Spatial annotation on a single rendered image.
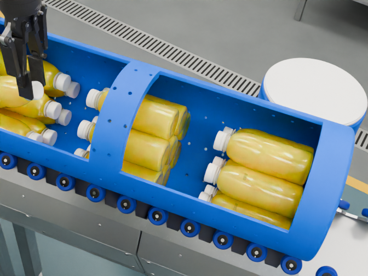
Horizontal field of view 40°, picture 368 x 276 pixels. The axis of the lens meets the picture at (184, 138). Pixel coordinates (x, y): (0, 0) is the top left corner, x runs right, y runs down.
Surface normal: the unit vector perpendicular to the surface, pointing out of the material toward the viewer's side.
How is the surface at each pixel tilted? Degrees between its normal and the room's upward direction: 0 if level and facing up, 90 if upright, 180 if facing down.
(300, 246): 91
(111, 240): 71
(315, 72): 0
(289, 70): 0
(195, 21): 0
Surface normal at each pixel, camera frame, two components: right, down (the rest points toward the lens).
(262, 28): 0.10, -0.69
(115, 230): -0.29, 0.39
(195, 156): -0.11, -0.20
